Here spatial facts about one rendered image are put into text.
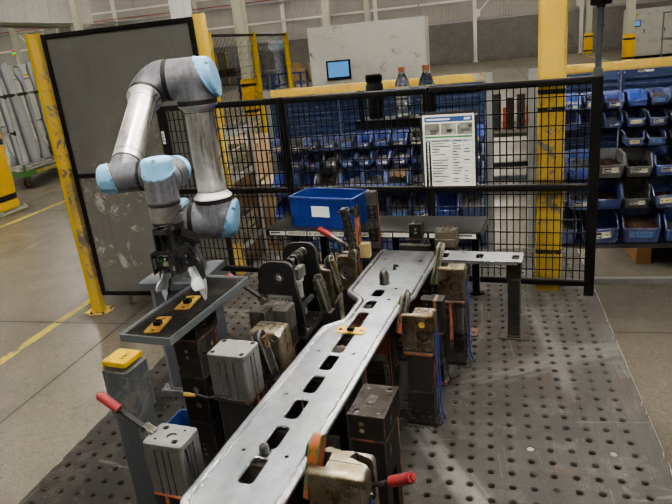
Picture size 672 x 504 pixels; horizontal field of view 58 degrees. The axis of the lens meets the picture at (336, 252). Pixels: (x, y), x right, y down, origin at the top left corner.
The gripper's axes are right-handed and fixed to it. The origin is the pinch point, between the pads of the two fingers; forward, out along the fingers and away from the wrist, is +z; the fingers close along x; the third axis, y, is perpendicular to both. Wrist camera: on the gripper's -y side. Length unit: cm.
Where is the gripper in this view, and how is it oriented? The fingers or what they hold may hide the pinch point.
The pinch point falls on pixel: (186, 296)
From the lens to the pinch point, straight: 155.7
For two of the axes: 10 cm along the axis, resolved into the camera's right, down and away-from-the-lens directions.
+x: 9.8, -0.3, -2.1
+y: -1.8, 3.4, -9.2
